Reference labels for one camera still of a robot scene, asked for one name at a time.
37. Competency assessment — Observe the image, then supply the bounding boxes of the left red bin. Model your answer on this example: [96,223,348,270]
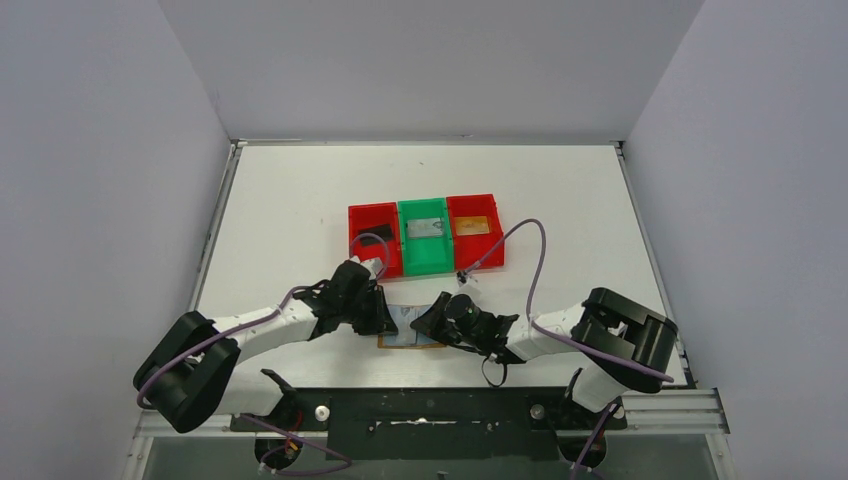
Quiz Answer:
[348,202,404,278]

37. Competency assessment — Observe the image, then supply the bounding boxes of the right red bin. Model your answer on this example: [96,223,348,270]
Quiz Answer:
[446,193,504,270]

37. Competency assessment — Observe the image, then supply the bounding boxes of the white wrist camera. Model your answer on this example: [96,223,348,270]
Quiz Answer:
[456,281,482,302]
[359,257,385,280]

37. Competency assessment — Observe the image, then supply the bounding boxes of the silver card in green bin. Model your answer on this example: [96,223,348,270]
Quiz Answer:
[405,217,444,239]

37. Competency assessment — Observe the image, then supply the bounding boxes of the red bin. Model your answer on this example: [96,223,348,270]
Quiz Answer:
[348,202,404,278]
[446,193,504,270]

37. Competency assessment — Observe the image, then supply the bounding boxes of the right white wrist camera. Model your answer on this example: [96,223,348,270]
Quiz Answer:
[456,281,482,302]

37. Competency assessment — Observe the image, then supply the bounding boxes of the yellow leather card holder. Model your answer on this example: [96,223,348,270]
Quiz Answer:
[377,305,444,350]

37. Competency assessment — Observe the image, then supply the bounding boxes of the gold card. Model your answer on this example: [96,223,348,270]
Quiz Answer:
[454,216,491,236]

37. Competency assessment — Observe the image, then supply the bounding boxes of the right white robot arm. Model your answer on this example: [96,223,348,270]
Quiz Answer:
[410,287,678,413]

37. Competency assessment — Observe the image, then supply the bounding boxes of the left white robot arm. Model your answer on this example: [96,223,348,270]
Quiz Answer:
[132,256,397,433]

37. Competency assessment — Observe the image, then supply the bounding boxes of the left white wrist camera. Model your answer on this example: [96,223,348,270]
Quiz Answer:
[359,257,385,280]

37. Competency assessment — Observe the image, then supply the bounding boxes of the black card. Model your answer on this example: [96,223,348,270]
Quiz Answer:
[357,223,395,246]

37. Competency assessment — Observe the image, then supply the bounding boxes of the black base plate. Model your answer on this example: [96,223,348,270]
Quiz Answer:
[291,387,571,463]

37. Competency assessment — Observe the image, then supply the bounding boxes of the green middle bin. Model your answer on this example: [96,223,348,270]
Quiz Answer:
[397,197,454,277]

